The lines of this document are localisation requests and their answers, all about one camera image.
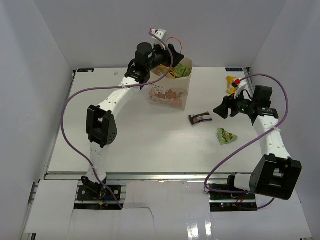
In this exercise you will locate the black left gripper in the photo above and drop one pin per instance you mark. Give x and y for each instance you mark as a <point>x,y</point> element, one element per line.
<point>165,53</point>

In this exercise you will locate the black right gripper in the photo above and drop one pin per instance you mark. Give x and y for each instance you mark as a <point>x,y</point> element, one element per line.
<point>228,102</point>

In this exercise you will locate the large brown paper snack bag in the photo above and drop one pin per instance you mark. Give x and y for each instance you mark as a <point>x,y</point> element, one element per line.
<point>161,70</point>

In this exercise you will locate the brown chocolate bar wrapper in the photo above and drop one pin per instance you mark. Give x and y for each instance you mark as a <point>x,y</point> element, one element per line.
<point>200,118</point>

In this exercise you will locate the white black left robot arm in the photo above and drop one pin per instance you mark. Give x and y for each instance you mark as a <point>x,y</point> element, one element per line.
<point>101,125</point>

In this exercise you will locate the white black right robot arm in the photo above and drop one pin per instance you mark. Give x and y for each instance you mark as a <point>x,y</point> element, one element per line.
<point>277,173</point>

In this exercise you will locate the cream bear paper bag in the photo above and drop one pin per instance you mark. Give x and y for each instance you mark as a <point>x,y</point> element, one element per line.
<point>171,93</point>

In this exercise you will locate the yellow snack packet far right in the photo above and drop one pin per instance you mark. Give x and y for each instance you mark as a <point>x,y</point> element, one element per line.
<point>230,88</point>

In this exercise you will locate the green triangular snack packet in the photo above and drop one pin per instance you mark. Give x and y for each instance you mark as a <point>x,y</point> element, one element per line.
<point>225,137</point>

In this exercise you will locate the blue logo sticker right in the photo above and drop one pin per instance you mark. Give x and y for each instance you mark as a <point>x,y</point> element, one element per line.
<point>234,69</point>

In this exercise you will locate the blue logo sticker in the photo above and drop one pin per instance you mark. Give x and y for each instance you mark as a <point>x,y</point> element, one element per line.
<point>234,69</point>
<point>85,70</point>

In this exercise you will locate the blue logo sticker left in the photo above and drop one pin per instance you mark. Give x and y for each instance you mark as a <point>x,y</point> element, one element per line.
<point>85,70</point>

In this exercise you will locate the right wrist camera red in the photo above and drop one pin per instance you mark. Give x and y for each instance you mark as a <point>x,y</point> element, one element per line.
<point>239,85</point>

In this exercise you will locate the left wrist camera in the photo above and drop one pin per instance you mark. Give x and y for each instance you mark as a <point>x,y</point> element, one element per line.
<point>158,34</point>

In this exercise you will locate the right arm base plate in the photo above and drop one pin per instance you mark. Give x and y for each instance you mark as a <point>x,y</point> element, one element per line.
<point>228,196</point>

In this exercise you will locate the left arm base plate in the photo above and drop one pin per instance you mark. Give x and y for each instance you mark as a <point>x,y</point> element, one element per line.
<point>85,194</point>

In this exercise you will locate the aluminium frame rail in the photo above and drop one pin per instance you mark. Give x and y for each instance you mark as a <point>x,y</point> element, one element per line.
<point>133,176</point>

